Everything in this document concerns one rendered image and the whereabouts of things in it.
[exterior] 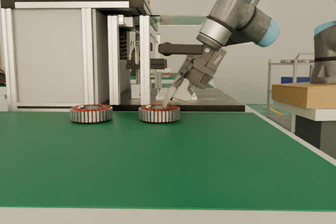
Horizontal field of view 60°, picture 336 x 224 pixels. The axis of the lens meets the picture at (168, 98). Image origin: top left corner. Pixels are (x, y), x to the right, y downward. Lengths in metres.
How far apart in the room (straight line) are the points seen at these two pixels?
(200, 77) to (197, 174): 0.37
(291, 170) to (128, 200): 0.24
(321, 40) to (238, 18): 0.56
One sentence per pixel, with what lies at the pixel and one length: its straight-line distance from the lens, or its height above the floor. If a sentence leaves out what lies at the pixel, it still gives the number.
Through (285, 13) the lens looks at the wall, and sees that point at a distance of 6.93.
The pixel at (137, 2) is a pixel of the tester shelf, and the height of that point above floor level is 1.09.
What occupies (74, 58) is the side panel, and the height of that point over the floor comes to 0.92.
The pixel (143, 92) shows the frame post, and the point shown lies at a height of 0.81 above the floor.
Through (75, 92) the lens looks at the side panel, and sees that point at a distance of 0.98.
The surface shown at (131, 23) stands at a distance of 1.03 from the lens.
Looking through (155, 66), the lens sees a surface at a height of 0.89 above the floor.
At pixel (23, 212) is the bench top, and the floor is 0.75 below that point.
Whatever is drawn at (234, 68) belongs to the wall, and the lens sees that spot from 6.57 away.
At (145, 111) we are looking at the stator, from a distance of 0.75.
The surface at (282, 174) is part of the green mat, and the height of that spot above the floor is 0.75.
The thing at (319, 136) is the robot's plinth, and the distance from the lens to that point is 1.22.
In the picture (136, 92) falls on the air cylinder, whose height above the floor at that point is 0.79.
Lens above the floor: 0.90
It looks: 7 degrees down
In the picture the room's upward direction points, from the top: straight up
